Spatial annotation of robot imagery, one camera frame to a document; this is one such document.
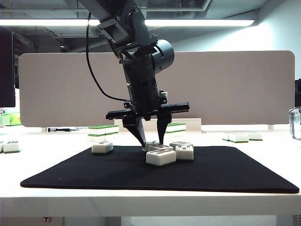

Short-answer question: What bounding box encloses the bird print mahjong tile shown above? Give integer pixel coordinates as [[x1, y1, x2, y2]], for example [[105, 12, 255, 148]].
[[91, 141, 114, 155]]

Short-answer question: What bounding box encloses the bamboo mahjong tile red mark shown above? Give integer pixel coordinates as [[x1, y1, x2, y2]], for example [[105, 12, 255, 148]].
[[247, 132, 263, 142]]

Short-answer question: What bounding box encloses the beige desk divider panel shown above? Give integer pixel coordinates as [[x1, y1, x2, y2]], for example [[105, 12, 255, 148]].
[[18, 50, 296, 128]]

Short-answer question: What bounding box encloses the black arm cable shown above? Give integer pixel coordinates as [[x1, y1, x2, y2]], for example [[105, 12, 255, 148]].
[[86, 13, 129, 101]]

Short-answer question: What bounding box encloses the green bamboo print mahjong tile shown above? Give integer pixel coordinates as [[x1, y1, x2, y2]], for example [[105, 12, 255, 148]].
[[175, 145, 194, 161]]

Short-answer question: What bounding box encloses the black box-shaped object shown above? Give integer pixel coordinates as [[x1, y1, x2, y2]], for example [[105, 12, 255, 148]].
[[294, 79, 301, 106]]

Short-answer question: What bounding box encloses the black computer monitor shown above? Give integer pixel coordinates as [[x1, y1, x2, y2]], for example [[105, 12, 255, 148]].
[[0, 26, 16, 108]]

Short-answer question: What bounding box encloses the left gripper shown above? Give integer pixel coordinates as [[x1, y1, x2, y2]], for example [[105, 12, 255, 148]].
[[105, 100, 190, 151]]

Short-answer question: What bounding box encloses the black rectangular desk mat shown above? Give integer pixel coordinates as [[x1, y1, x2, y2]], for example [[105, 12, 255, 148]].
[[20, 145, 300, 194]]

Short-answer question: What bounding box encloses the white green carton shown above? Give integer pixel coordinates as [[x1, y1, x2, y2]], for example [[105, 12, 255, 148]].
[[0, 114, 11, 127]]

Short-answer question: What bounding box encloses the clear faceted plastic mug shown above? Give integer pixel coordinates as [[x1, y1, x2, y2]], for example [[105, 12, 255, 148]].
[[288, 106, 301, 141]]

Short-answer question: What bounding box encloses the brown under-desk panel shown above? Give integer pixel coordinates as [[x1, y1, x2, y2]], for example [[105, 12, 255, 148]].
[[0, 216, 64, 226]]

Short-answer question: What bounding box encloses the five bamboo mahjong tile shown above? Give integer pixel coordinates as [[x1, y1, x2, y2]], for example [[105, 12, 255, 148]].
[[145, 149, 177, 167], [169, 140, 194, 149]]

